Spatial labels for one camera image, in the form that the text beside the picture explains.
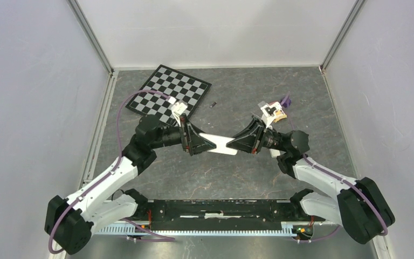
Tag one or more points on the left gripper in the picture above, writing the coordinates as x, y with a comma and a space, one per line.
193, 142

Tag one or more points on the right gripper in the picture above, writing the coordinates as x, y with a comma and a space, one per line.
250, 140

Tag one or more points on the short white remote control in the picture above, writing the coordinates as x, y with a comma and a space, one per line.
220, 142

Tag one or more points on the long white remote control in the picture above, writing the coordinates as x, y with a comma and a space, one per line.
274, 153

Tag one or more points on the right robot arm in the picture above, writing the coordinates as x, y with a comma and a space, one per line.
356, 205

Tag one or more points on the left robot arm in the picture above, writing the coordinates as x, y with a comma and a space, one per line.
71, 221

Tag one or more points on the red and yellow block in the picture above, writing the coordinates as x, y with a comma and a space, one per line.
279, 115

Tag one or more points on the purple cube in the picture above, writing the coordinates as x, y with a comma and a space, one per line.
286, 103

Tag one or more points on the black and grey chessboard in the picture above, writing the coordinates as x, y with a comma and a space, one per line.
183, 87

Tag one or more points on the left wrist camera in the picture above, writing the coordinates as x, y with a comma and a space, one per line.
177, 108

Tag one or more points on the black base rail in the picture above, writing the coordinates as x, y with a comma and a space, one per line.
239, 214

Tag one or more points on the white slotted cable duct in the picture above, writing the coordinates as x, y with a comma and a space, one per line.
127, 229

